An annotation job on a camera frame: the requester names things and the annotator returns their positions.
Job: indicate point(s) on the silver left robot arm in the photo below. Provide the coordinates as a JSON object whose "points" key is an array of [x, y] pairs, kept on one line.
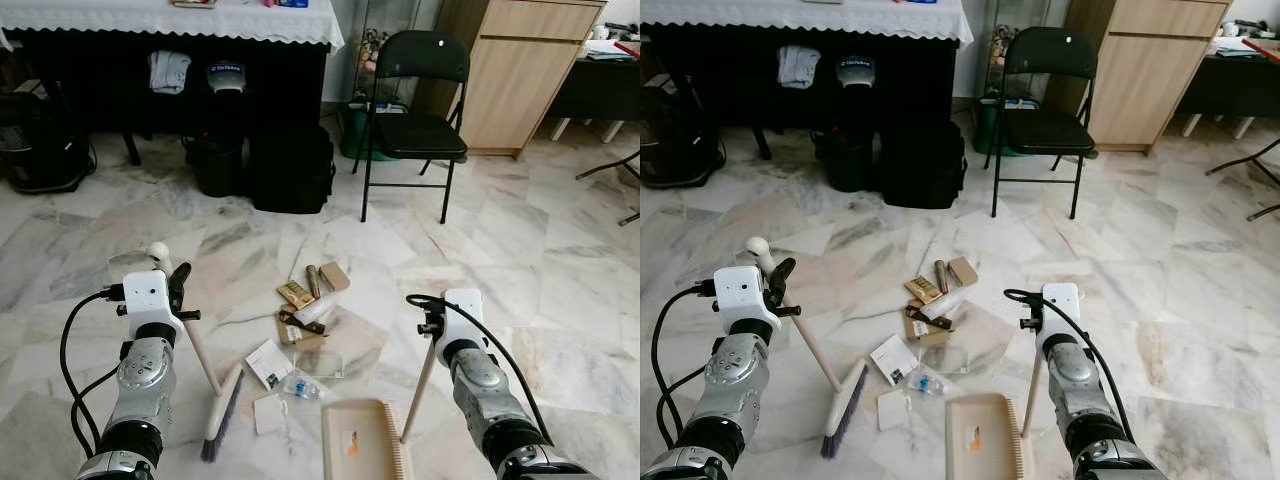
{"points": [[730, 385], [145, 385]]}

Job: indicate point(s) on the small cardboard box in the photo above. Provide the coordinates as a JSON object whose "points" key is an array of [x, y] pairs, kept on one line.
{"points": [[964, 272], [335, 277]]}

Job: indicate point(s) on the white tube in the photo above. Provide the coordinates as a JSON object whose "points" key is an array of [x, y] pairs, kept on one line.
{"points": [[318, 309], [945, 305]]}

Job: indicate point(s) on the clear plastic pack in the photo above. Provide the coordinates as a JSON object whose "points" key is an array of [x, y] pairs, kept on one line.
{"points": [[318, 364], [944, 359]]}

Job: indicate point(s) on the brown tube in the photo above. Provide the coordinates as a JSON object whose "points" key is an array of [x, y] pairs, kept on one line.
{"points": [[942, 276], [313, 281]]}

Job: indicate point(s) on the gold packet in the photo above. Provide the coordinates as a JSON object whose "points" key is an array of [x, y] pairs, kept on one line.
{"points": [[296, 294], [924, 290]]}

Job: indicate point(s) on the flat brown cardboard piece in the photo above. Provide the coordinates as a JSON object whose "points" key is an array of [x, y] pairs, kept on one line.
{"points": [[920, 337], [300, 340]]}

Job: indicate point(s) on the black bin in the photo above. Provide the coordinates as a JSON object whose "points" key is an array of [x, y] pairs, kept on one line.
{"points": [[215, 165], [846, 160]]}

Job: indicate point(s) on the clear bag blue part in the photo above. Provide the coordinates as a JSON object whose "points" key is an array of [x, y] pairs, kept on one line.
{"points": [[302, 387], [926, 382]]}

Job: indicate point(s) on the white paper piece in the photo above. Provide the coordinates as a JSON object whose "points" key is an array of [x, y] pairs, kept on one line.
{"points": [[894, 410], [270, 414]]}

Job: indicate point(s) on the black square bag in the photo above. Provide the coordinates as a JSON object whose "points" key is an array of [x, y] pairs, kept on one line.
{"points": [[922, 165], [290, 170]]}

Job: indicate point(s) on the black backpack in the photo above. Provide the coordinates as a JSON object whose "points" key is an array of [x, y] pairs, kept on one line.
{"points": [[680, 135], [40, 140]]}

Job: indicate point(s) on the black folding chair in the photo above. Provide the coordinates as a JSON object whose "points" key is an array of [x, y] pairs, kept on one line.
{"points": [[1048, 130], [420, 135]]}

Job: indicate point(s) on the green bin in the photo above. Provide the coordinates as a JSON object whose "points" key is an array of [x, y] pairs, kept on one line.
{"points": [[990, 125], [355, 135]]}

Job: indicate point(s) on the black metal stand legs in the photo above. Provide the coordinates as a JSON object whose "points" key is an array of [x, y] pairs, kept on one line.
{"points": [[605, 168], [1240, 162]]}

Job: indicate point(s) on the white and navy cap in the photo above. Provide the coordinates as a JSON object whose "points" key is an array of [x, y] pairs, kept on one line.
{"points": [[226, 78], [858, 72]]}

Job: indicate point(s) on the grey cloth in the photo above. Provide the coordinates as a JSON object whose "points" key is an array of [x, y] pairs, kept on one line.
{"points": [[170, 72], [798, 66]]}

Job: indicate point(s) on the black table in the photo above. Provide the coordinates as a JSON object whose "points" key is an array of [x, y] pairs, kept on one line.
{"points": [[720, 60], [60, 62]]}

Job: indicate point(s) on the white lace tablecloth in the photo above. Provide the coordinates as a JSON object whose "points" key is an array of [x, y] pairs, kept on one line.
{"points": [[800, 20], [150, 22]]}

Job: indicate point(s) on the black desk white legs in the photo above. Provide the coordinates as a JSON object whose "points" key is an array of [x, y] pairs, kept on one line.
{"points": [[1235, 85], [600, 90]]}

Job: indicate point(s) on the light wood cabinet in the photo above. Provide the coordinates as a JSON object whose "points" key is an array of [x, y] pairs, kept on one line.
{"points": [[1150, 80], [530, 80]]}

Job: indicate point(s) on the brown tray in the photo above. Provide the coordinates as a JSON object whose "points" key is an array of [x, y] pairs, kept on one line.
{"points": [[193, 3]]}

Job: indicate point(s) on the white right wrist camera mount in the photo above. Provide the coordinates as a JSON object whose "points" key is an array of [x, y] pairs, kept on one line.
{"points": [[465, 315], [1062, 310]]}

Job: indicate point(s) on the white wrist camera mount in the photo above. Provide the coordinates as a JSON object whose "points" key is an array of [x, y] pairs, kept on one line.
{"points": [[150, 298], [465, 315], [740, 292], [1062, 310]]}

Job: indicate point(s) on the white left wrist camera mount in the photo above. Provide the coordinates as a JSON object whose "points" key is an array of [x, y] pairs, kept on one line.
{"points": [[740, 292], [150, 298]]}

